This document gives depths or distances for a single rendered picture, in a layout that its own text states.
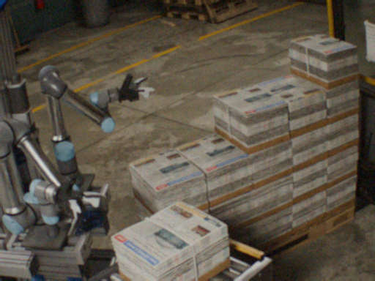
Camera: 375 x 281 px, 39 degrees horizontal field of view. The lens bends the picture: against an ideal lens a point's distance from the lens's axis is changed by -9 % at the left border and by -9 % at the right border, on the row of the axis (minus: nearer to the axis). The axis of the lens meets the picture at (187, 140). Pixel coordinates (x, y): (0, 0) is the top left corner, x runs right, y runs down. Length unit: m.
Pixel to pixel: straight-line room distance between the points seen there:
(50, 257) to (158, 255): 0.81
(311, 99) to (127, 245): 1.57
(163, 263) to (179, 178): 0.98
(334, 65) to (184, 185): 1.15
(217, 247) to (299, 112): 1.25
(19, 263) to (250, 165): 1.41
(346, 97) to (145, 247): 1.82
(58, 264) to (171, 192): 0.73
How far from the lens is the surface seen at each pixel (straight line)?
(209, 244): 2.26
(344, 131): 3.64
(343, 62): 3.46
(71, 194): 2.22
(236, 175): 3.19
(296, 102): 3.27
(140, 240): 2.26
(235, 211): 3.29
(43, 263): 2.86
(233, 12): 9.41
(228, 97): 3.33
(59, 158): 3.07
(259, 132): 3.17
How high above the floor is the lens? 2.33
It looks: 26 degrees down
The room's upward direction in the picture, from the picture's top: 7 degrees counter-clockwise
